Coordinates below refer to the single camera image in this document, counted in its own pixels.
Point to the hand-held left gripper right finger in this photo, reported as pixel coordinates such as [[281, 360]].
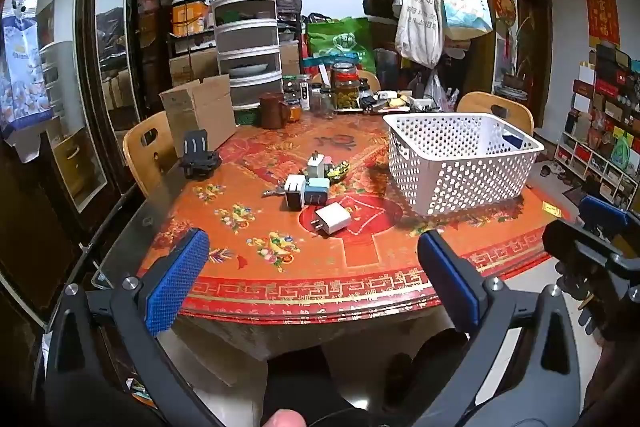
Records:
[[450, 279]]

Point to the blue charger plug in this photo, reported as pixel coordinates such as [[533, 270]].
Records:
[[317, 193]]

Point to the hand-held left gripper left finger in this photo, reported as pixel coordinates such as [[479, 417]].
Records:
[[175, 279]]

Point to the light blue tote bag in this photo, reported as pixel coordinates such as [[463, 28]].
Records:
[[462, 4]]

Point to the yellow green toy car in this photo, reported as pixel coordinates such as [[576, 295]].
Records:
[[338, 170]]

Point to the dark wooden door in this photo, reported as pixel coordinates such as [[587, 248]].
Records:
[[532, 47]]

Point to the brown mug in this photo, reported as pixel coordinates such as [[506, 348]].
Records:
[[272, 111]]

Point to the small metal key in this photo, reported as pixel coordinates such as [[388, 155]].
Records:
[[272, 193]]

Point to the empty glass jar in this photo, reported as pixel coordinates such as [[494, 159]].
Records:
[[321, 101]]

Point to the red wall scroll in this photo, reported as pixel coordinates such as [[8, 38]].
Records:
[[601, 7]]

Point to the black phone holder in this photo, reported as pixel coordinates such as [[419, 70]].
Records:
[[199, 154]]

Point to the white plastic drawer tower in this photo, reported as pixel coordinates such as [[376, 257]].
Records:
[[245, 37]]

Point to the brown cardboard carton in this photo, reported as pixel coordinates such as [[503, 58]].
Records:
[[192, 66]]

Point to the small white charger plug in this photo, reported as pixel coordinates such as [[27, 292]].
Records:
[[316, 164]]

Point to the white shelf with boxes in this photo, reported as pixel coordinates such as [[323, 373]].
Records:
[[600, 132]]

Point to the blue white snack bag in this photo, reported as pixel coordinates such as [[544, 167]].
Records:
[[22, 72]]

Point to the clutter of small table items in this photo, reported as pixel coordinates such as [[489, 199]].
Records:
[[400, 101]]

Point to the person's left hand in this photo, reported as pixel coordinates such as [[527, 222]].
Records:
[[284, 419]]

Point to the cream tote bag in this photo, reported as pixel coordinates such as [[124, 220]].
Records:
[[417, 22]]

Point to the white perforated plastic basket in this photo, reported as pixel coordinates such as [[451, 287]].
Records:
[[450, 167]]

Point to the green shopping bag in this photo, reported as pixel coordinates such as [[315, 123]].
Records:
[[340, 39]]

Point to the orange plastic bucket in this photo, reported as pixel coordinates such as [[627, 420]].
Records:
[[189, 16]]

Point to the small orange jar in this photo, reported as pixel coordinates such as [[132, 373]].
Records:
[[293, 111]]

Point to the large glass pickle jar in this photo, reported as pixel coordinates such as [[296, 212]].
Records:
[[346, 89]]

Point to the dark wooden mirrored cabinet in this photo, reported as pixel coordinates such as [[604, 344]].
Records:
[[85, 57]]

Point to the open cardboard box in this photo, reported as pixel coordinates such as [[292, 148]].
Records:
[[200, 112]]

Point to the white and black charger plug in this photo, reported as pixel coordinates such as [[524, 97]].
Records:
[[294, 193]]

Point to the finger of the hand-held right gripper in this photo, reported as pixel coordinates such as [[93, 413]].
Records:
[[575, 239], [602, 212]]

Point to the white slim bottle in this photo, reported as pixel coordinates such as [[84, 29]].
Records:
[[304, 92]]

